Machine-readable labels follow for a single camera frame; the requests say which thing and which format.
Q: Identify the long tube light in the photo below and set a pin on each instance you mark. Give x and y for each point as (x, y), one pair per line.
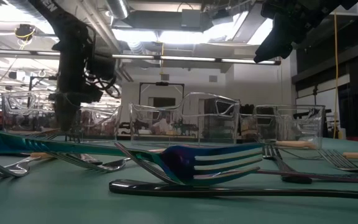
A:
(185, 58)

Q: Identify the clear glass baking dish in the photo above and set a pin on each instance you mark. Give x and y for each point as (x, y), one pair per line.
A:
(104, 124)
(306, 124)
(197, 124)

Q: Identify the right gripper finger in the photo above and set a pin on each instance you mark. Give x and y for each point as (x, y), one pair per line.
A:
(275, 46)

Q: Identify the black door frame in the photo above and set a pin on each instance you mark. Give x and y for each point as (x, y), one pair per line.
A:
(162, 83)

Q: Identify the grey ceiling box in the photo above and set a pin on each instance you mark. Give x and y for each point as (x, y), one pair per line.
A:
(190, 18)

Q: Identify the bright ceiling light panel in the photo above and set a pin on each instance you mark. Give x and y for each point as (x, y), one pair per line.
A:
(179, 36)

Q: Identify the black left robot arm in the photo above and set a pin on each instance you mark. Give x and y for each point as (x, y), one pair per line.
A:
(73, 46)

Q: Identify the green table mat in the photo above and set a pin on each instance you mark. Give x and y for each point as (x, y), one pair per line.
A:
(73, 202)

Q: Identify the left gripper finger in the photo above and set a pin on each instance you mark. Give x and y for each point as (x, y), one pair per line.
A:
(67, 118)

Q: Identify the black metal fork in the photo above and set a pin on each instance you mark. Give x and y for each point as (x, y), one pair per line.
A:
(294, 179)
(197, 191)

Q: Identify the silver spiral duct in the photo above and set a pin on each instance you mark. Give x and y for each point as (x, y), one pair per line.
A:
(118, 7)

